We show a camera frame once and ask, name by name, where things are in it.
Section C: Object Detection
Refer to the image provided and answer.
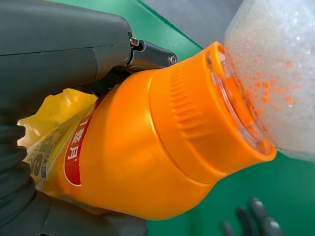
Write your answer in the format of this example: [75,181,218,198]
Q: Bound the orange bottle with clear cap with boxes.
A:
[17,0,315,222]

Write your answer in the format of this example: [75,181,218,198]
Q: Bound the green table mat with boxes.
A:
[49,0,315,236]

